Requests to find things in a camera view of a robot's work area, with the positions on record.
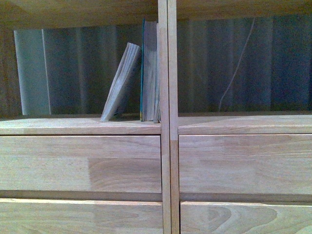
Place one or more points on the dark green pleated curtain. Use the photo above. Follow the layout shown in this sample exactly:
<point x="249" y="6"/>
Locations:
<point x="234" y="65"/>

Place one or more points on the teal-covered upright book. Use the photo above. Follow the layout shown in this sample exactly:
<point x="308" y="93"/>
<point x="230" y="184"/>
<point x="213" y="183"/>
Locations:
<point x="148" y="92"/>

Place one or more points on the upper left wooden drawer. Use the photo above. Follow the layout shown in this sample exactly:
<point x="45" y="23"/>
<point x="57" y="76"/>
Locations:
<point x="110" y="164"/>

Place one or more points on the white paperback book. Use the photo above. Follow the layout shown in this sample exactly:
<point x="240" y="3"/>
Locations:
<point x="123" y="81"/>

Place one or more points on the upper right wooden drawer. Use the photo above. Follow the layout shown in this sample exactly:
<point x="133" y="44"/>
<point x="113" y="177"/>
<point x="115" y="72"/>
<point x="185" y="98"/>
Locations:
<point x="246" y="164"/>

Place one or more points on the lower left wooden drawer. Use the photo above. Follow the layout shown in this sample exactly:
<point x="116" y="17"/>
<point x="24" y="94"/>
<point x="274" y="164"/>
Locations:
<point x="42" y="216"/>

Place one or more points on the light wooden shelf unit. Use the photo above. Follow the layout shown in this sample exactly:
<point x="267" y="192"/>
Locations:
<point x="25" y="14"/>

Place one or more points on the lower right wooden drawer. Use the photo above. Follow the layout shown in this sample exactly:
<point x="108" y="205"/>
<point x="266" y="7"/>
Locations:
<point x="244" y="218"/>

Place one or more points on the wooden drawer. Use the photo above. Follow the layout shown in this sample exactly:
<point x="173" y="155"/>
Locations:
<point x="244" y="218"/>
<point x="110" y="164"/>
<point x="246" y="164"/>
<point x="42" y="216"/>

